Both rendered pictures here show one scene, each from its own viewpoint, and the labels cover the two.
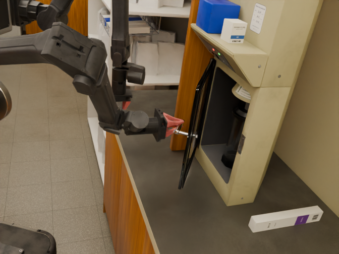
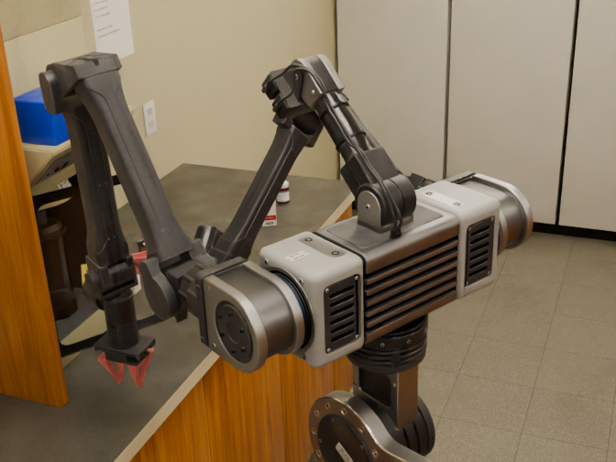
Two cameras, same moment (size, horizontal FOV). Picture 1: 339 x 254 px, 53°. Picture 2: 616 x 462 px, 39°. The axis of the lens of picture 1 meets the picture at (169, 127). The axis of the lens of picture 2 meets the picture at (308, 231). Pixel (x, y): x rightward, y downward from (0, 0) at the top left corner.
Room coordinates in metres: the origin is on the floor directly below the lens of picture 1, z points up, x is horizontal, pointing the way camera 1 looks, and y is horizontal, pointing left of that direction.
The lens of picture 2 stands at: (2.01, 1.50, 2.08)
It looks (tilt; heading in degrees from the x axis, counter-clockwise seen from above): 25 degrees down; 225
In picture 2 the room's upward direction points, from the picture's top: 2 degrees counter-clockwise
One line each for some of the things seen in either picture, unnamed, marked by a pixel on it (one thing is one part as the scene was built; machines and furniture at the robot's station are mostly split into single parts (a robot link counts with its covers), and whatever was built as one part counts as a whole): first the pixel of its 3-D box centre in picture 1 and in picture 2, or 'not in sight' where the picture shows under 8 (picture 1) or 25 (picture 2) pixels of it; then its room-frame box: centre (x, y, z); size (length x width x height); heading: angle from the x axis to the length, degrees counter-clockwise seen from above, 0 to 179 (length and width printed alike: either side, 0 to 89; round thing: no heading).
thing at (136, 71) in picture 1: (129, 67); (104, 284); (1.24, 0.18, 1.30); 0.11 x 0.09 x 0.12; 83
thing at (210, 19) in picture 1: (217, 15); (48, 115); (1.14, -0.10, 1.56); 0.10 x 0.10 x 0.09; 22
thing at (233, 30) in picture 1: (233, 30); not in sight; (1.03, -0.15, 1.54); 0.05 x 0.05 x 0.06; 28
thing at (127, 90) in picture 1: (118, 87); (123, 333); (1.24, 0.22, 1.21); 0.10 x 0.07 x 0.07; 112
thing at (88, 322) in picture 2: (195, 123); (103, 263); (1.07, -0.09, 1.19); 0.30 x 0.01 x 0.40; 169
